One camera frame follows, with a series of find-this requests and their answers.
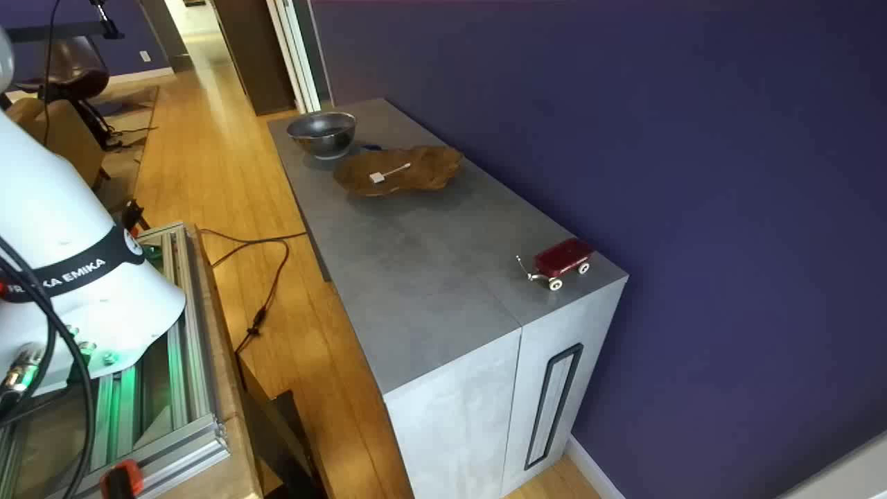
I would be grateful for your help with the dark brown chair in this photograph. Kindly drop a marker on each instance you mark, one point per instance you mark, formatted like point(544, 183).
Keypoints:
point(75, 69)

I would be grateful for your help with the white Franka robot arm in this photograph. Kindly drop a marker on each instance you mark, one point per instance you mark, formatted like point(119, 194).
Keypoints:
point(56, 230)

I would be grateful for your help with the grey concrete-look cabinet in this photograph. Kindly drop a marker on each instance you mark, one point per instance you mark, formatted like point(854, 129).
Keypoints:
point(433, 306)

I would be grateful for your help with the white door frame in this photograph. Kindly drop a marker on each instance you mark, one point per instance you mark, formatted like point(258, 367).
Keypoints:
point(300, 51)

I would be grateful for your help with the dark brown door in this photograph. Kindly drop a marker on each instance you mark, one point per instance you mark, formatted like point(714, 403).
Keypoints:
point(252, 51)

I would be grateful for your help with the red toy wagon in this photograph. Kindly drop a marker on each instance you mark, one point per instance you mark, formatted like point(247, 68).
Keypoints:
point(562, 255)

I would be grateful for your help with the silver metal bowl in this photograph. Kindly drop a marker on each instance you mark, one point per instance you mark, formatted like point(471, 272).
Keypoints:
point(322, 133)

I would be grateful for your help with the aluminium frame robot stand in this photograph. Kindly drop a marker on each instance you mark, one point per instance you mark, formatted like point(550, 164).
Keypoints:
point(185, 370)

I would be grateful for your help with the brown wooden slab tray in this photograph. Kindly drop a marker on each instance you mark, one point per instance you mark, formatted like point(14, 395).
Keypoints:
point(402, 169)

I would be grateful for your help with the black flat floor object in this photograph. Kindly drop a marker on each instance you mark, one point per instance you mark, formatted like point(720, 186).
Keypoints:
point(280, 445)

